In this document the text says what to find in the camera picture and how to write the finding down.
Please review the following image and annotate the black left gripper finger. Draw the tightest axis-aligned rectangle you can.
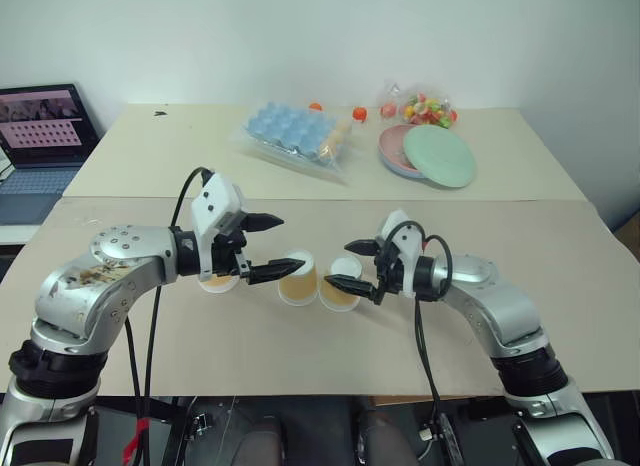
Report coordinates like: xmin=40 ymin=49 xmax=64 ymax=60
xmin=242 ymin=212 xmax=286 ymax=233
xmin=247 ymin=258 xmax=307 ymax=287

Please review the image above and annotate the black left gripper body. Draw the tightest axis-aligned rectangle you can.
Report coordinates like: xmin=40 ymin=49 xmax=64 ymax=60
xmin=210 ymin=225 xmax=250 ymax=283

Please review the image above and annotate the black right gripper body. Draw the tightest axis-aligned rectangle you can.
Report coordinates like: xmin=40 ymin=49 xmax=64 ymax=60
xmin=373 ymin=242 xmax=405 ymax=306

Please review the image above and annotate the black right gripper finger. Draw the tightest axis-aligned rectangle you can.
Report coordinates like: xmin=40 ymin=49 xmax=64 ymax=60
xmin=343 ymin=238 xmax=383 ymax=258
xmin=323 ymin=274 xmax=379 ymax=303

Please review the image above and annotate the orange paper cup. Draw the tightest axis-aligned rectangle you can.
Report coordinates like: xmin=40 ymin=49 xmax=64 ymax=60
xmin=277 ymin=248 xmax=320 ymax=307
xmin=319 ymin=256 xmax=363 ymax=313
xmin=198 ymin=273 xmax=241 ymax=294

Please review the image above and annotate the clear plastic bag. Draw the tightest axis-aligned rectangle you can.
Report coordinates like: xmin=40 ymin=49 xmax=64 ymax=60
xmin=228 ymin=100 xmax=355 ymax=187

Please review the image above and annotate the blue egg tray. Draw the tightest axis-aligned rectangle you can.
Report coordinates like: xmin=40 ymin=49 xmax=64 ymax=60
xmin=246 ymin=101 xmax=338 ymax=160

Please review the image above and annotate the pink plate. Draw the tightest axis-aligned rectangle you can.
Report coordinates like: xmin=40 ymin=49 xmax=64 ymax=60
xmin=377 ymin=125 xmax=427 ymax=181

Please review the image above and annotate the mint green plate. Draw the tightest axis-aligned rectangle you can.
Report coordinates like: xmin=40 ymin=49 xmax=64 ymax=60
xmin=402 ymin=124 xmax=478 ymax=190

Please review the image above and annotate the bag of colourful candies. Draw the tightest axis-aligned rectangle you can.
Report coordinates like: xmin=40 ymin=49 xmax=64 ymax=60
xmin=379 ymin=79 xmax=461 ymax=130

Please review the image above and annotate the red tape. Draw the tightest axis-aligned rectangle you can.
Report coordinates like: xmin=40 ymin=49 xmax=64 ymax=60
xmin=123 ymin=417 xmax=152 ymax=456

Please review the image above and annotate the open laptop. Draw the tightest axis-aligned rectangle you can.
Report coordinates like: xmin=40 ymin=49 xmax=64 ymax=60
xmin=0 ymin=83 xmax=101 ymax=226

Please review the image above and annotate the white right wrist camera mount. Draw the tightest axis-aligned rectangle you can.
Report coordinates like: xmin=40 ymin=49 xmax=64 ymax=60
xmin=377 ymin=210 xmax=427 ymax=298

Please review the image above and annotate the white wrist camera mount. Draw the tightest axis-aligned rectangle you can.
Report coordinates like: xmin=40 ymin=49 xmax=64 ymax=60
xmin=377 ymin=210 xmax=427 ymax=298
xmin=189 ymin=173 xmax=247 ymax=282

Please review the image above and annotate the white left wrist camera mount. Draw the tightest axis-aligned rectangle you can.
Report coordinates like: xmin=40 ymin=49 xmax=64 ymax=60
xmin=189 ymin=173 xmax=247 ymax=282

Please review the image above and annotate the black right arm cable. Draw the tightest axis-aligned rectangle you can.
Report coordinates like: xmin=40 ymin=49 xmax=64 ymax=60
xmin=383 ymin=219 xmax=454 ymax=415

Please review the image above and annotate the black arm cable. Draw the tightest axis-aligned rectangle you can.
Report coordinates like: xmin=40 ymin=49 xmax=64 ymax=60
xmin=383 ymin=219 xmax=454 ymax=415
xmin=123 ymin=315 xmax=147 ymax=413
xmin=141 ymin=166 xmax=214 ymax=466

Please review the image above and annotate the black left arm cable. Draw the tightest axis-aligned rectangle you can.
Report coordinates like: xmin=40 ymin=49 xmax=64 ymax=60
xmin=123 ymin=315 xmax=147 ymax=413
xmin=141 ymin=166 xmax=214 ymax=466

